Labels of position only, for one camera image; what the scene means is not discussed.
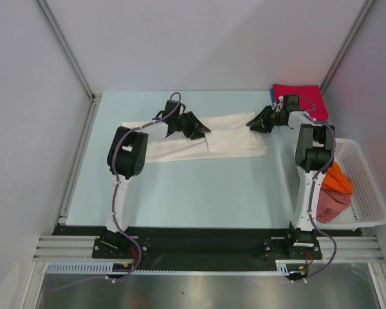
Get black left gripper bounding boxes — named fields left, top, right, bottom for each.
left=174, top=111, right=210, bottom=140

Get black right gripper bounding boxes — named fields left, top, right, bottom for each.
left=247, top=105, right=285, bottom=133

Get white t shirt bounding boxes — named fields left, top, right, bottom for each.
left=146, top=113, right=268, bottom=164

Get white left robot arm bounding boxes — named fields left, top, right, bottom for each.
left=106, top=98, right=211, bottom=232

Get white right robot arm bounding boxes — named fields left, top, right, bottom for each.
left=246, top=106, right=336, bottom=232

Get folded red t shirt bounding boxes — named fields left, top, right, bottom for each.
left=272, top=84, right=329, bottom=122

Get orange t shirt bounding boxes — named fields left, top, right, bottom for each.
left=322, top=162, right=354, bottom=195

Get pink t shirt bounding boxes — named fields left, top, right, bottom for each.
left=317, top=189, right=353, bottom=223

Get white plastic basket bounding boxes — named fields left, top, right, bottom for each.
left=317, top=138, right=386, bottom=230

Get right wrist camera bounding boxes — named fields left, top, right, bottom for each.
left=275, top=95, right=301, bottom=113

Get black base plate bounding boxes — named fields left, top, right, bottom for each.
left=53, top=223, right=363, bottom=272

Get white slotted cable duct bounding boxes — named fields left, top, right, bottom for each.
left=46, top=260, right=308, bottom=277

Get aluminium frame post right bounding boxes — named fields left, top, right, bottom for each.
left=320, top=0, right=378, bottom=95

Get aluminium frame post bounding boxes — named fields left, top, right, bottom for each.
left=320, top=0, right=378, bottom=95
left=33, top=0, right=95, bottom=102

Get aluminium frame post left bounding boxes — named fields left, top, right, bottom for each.
left=33, top=0, right=95, bottom=102

